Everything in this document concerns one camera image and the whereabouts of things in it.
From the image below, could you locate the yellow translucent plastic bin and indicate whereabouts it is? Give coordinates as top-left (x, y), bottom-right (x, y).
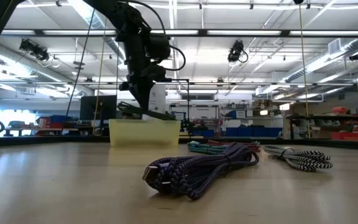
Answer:
top-left (109, 118), bottom-right (181, 148)

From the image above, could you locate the red crate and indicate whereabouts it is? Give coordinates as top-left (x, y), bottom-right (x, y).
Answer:
top-left (35, 117), bottom-right (63, 129)

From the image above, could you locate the black hanging cable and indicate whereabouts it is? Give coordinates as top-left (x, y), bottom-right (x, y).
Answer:
top-left (63, 7), bottom-right (96, 127)

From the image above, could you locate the black ceiling camera rig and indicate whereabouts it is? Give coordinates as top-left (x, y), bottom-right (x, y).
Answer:
top-left (227, 39), bottom-right (249, 63)
top-left (19, 39), bottom-right (51, 62)

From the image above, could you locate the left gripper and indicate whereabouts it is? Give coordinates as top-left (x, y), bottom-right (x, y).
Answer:
top-left (119, 60), bottom-right (155, 112)

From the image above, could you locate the blue storage bin row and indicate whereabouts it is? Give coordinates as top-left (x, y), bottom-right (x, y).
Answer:
top-left (225, 126), bottom-right (284, 138)

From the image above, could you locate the grey striped USB-C cable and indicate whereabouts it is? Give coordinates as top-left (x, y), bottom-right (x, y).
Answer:
top-left (262, 144), bottom-right (334, 173)

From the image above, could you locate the red storage bin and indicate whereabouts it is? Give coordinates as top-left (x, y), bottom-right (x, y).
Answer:
top-left (331, 131), bottom-right (358, 141)

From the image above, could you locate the metal shelf rack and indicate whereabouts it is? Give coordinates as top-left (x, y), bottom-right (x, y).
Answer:
top-left (219, 102), bottom-right (285, 138)

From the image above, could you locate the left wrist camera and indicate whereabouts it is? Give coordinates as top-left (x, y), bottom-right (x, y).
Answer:
top-left (150, 63), bottom-right (168, 83)

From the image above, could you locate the left wrist cable loop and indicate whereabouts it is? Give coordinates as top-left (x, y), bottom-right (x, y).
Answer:
top-left (165, 44), bottom-right (186, 72)

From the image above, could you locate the dark blue braided USB-C cable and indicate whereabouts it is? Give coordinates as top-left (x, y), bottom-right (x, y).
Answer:
top-left (141, 142), bottom-right (260, 201)

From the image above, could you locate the teal braided USB-C cable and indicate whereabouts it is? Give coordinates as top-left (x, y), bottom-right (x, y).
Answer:
top-left (187, 140), bottom-right (229, 156)

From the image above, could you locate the green zip tie loop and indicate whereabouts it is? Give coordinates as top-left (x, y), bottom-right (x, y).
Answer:
top-left (116, 101), bottom-right (177, 121)

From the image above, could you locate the black aluminium table frame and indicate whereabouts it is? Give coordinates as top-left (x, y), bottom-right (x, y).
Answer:
top-left (0, 134), bottom-right (358, 152)

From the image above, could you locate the black computer monitor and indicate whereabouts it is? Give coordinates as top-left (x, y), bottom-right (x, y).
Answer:
top-left (79, 95), bottom-right (117, 121)

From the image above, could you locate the blue crate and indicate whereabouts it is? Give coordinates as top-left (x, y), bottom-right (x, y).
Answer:
top-left (50, 114), bottom-right (71, 124)

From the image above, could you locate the white cabinet box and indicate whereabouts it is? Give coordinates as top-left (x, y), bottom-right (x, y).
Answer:
top-left (149, 84), bottom-right (167, 119)

